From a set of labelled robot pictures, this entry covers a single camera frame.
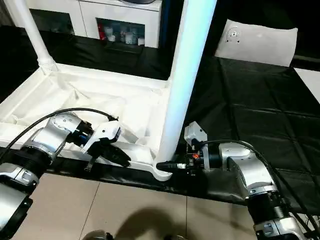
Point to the grey bag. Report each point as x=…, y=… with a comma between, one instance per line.
x=142, y=1

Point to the white plastic table leg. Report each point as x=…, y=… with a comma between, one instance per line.
x=185, y=75
x=32, y=35

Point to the black cabinet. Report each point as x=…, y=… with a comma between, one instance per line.
x=220, y=20

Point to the white flat panel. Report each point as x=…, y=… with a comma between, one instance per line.
x=257, y=42

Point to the white glass-door cabinet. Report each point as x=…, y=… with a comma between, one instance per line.
x=90, y=17

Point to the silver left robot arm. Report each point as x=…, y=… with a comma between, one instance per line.
x=40, y=145

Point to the black work mat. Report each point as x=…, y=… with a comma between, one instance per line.
x=270, y=115

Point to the white sheet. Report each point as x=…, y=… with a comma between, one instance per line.
x=309, y=82

